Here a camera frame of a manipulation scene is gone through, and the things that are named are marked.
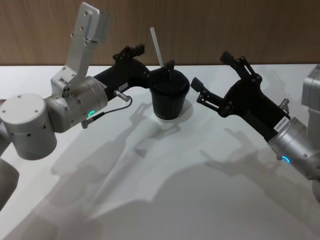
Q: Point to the black paper cup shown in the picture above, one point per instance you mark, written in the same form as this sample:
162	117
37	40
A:
167	106

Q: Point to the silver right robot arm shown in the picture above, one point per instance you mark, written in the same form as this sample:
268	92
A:
297	142

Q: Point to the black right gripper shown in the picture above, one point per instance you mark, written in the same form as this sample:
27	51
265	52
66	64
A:
252	102

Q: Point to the black plastic cup lid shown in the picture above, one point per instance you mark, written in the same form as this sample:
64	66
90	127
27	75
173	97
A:
172	85

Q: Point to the white drinking straw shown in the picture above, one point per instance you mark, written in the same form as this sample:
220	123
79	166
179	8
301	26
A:
157	47

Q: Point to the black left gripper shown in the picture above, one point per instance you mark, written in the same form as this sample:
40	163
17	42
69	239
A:
125	75

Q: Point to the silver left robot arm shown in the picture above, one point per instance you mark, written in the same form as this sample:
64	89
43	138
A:
27	120

